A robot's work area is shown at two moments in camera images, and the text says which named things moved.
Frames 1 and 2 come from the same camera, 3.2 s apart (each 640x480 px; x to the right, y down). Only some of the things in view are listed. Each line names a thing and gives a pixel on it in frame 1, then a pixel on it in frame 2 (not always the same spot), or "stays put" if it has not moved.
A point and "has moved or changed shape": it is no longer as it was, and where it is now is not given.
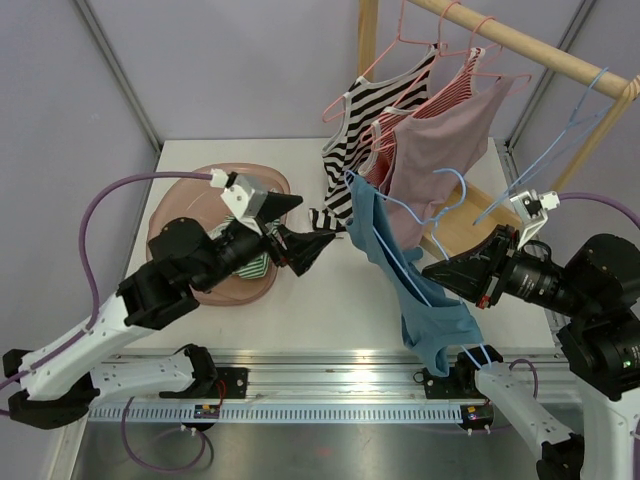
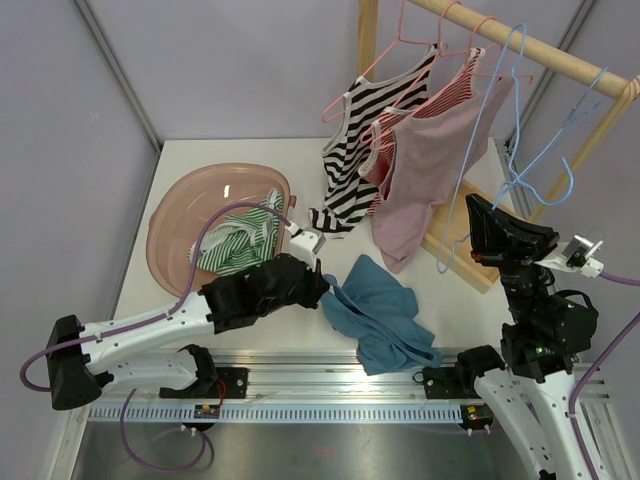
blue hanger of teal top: [424, 220] to [518, 182]
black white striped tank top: [346, 148] stays put
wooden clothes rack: [472, 220] stays put
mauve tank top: [428, 155] stays put
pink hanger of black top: [380, 58] stays put
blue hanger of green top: [571, 121] has moved or changed shape
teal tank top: [436, 321] to [379, 313]
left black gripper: [302, 248] to [317, 285]
